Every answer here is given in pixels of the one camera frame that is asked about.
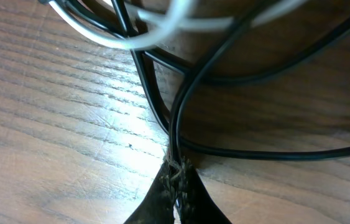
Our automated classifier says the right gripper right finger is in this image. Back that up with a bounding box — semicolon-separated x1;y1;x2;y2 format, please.
175;160;231;224

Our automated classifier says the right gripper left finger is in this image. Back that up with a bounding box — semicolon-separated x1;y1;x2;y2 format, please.
124;161;176;224

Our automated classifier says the black usb cable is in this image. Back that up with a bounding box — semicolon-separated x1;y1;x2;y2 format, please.
37;0;350;162

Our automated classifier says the white usb cable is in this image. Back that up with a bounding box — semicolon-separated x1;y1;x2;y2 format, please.
47;0;309;51

